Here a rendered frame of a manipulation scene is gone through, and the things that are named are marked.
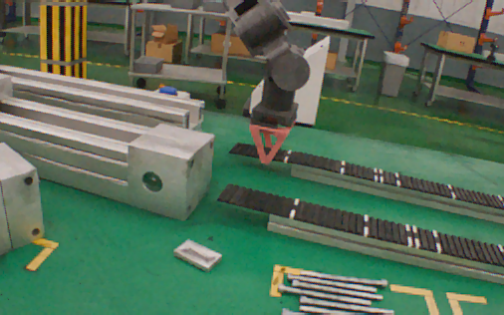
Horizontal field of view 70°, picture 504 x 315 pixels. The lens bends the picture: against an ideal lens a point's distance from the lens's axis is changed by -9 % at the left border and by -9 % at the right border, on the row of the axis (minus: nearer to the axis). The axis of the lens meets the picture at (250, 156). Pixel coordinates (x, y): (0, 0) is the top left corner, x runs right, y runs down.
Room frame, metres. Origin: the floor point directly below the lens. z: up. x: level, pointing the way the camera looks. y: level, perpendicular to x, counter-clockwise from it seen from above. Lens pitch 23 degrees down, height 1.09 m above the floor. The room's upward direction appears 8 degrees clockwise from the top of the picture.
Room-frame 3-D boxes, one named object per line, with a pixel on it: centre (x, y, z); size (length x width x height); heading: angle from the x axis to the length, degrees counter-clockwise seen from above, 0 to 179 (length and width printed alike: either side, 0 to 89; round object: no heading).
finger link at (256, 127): (0.66, -0.03, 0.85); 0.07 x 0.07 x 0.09; 77
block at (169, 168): (0.52, 0.11, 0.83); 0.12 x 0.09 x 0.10; 168
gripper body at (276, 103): (0.67, -0.03, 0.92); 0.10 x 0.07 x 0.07; 167
